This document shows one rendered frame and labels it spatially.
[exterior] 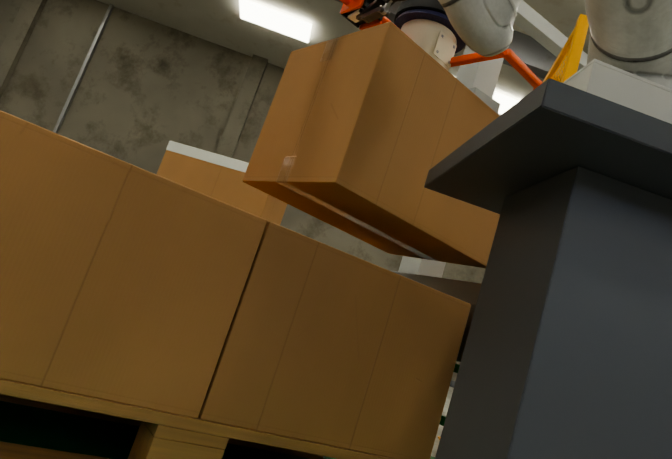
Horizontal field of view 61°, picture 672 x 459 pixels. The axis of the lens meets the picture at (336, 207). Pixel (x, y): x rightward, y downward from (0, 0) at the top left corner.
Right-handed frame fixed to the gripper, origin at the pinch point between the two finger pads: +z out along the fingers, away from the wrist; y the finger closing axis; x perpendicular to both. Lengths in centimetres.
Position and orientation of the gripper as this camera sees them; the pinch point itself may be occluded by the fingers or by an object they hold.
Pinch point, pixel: (360, 8)
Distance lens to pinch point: 159.9
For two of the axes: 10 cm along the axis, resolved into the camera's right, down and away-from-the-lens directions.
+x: 8.0, 3.6, 4.8
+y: -3.0, 9.3, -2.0
